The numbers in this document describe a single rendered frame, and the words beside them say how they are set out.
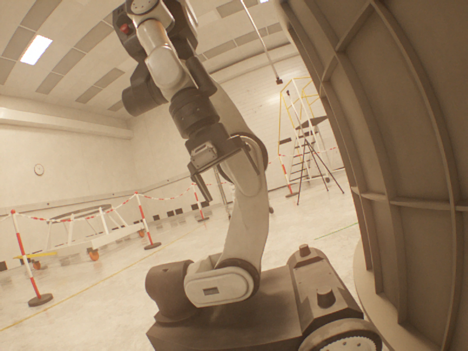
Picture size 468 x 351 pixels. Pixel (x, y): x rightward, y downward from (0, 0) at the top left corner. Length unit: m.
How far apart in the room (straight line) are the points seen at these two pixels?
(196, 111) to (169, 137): 9.37
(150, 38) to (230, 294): 0.69
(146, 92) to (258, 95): 7.96
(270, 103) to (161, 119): 4.82
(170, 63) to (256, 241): 0.49
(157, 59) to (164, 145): 9.43
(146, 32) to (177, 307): 0.78
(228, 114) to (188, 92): 0.21
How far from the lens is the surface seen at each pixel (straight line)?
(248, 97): 8.67
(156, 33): 0.58
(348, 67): 0.57
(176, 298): 0.73
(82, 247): 4.25
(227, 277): 0.62
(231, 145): 0.41
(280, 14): 0.98
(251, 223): 0.60
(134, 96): 0.77
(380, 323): 0.75
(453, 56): 0.40
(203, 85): 0.46
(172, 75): 0.45
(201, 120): 0.42
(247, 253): 0.63
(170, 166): 9.67
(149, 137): 10.44
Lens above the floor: 0.54
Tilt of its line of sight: 3 degrees up
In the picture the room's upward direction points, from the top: 17 degrees counter-clockwise
